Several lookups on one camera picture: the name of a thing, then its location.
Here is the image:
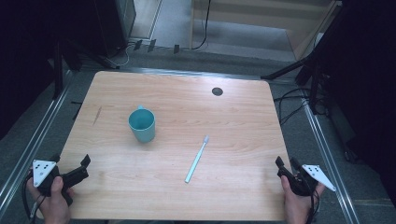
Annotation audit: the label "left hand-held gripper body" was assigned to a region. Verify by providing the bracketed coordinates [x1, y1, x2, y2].
[32, 159, 90, 207]

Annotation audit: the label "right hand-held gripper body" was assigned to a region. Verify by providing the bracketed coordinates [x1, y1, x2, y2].
[276, 163, 337, 198]

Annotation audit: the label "teal cup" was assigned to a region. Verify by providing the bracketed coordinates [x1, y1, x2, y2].
[127, 105, 157, 145]

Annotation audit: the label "light blue toothbrush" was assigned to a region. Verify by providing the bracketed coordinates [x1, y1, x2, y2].
[184, 134, 210, 184]

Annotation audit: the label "person's right hand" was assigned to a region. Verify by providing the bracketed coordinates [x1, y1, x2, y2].
[280, 175, 327, 224]

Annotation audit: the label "person's left hand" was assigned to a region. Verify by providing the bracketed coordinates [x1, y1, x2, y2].
[25, 175, 76, 224]

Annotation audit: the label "black metal stand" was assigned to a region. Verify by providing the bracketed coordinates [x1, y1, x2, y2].
[261, 54, 326, 116]
[51, 38, 121, 101]

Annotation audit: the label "dark cabinet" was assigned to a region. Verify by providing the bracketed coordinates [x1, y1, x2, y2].
[92, 0, 137, 59]

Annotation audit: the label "light wooden shelf unit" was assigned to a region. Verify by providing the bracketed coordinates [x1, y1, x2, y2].
[189, 0, 344, 62]

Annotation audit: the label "metal floor rail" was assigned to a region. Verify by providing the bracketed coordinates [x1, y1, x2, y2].
[0, 70, 75, 216]
[301, 98, 362, 224]
[78, 66, 273, 82]

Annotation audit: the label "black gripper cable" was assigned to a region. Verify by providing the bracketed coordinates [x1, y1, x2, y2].
[21, 173, 45, 224]
[305, 188, 321, 224]

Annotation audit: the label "black floor cables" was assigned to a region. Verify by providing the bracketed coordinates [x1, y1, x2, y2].
[273, 87, 312, 126]

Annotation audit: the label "white floor cable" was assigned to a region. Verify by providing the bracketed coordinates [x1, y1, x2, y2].
[105, 42, 131, 68]

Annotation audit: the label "black hanging cable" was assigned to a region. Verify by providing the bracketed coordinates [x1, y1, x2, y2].
[191, 0, 213, 51]

